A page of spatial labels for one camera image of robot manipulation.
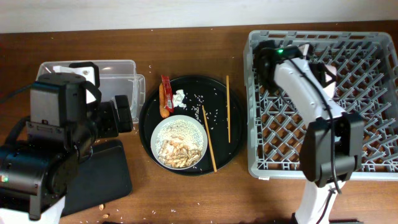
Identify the black rectangular bin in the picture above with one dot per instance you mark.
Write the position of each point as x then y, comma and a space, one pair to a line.
102, 178

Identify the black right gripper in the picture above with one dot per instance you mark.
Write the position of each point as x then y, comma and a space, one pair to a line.
318, 70

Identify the grey bowl with food scraps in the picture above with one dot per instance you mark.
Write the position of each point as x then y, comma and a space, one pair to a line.
179, 143

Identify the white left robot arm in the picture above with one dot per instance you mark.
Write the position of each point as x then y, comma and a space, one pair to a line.
65, 156

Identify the clear plastic bin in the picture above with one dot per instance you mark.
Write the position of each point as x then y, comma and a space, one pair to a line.
116, 77

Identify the red snack wrapper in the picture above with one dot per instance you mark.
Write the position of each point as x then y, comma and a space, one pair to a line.
168, 94

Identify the wooden chopstick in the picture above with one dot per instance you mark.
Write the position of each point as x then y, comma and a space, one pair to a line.
228, 108
209, 140

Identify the grey dishwasher rack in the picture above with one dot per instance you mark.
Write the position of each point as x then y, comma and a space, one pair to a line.
366, 83

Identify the crumpled white tissue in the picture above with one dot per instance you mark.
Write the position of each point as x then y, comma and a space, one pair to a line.
178, 99

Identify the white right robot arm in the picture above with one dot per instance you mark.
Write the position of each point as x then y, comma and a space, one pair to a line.
332, 145

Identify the orange carrot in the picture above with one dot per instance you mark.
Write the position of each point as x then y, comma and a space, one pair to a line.
164, 112

